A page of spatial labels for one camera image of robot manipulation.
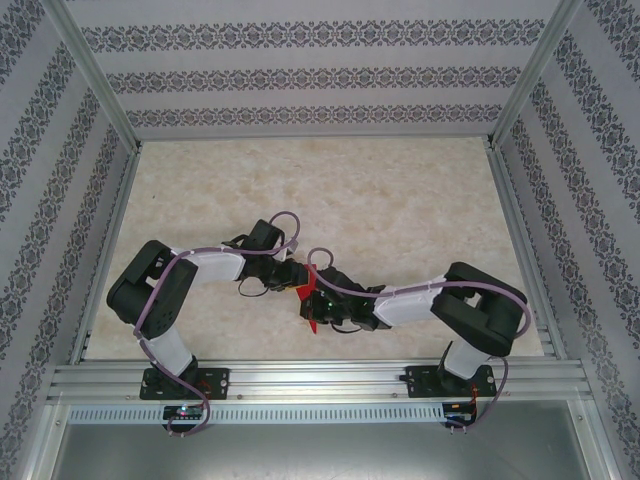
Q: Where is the red square paper sheet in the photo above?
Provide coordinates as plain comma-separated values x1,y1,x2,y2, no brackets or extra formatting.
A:
293,268,322,335

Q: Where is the grey metal sheet panel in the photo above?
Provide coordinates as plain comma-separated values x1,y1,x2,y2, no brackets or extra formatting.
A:
49,423,604,480

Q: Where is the left wrist thin black cable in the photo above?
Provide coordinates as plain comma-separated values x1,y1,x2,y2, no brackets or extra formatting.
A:
237,277,271,298

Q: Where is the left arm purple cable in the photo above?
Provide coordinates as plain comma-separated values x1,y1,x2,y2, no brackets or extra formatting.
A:
134,211,302,439

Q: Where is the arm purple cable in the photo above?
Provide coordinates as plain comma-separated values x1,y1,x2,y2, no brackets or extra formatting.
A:
307,248,531,434
134,211,302,439

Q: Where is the aluminium mounting rail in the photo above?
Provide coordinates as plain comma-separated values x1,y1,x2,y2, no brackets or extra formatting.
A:
47,358,594,402

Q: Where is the slotted grey cable duct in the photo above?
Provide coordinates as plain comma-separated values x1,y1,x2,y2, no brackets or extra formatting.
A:
67,403,447,424

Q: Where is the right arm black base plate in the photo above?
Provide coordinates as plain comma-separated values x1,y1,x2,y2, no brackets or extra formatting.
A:
407,364,498,400

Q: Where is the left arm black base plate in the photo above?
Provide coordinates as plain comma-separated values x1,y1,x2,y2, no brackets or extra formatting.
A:
139,368,231,401

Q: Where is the aluminium frame crossbeam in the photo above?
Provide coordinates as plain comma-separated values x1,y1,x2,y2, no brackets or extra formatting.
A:
135,130,495,144

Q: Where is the aluminium side rail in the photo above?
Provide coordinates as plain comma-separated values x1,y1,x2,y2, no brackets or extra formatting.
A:
69,144,143,364
487,144,569,359

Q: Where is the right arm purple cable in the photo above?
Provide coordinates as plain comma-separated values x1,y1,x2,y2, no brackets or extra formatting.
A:
307,248,531,434

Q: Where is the aluminium frame post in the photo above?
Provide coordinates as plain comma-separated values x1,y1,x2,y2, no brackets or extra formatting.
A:
487,0,586,149
47,0,142,149

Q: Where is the aluminium lower frame beam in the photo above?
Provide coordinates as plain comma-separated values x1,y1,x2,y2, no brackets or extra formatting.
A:
569,399,626,480
14,402,69,480

